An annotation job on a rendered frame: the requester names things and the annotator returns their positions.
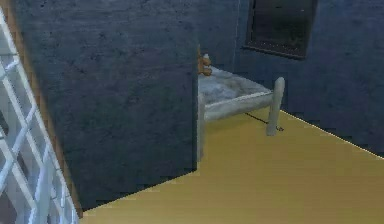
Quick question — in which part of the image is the brown teddy bear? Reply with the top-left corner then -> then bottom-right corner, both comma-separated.
197,52 -> 213,77

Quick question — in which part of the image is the dark framed window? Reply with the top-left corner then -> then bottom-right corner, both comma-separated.
242,0 -> 319,61

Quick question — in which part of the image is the white lattice room door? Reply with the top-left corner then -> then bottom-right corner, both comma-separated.
0,7 -> 80,224

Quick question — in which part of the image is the wooden post platform bed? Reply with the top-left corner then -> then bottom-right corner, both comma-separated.
196,65 -> 286,163

